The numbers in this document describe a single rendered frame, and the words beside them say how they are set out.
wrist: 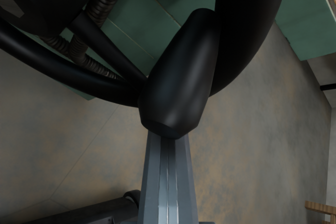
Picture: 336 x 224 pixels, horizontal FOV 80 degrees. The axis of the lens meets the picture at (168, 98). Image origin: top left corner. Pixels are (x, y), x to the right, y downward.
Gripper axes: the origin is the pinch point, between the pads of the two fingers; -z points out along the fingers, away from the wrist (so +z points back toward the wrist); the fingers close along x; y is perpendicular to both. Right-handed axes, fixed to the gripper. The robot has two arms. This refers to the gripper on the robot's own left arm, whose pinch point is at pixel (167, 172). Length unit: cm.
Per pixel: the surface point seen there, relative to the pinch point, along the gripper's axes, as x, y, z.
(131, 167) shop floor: -19, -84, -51
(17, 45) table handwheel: -16.2, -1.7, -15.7
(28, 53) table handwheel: -15.4, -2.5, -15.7
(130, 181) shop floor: -19, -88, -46
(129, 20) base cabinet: -7.4, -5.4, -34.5
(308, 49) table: 20.7, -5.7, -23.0
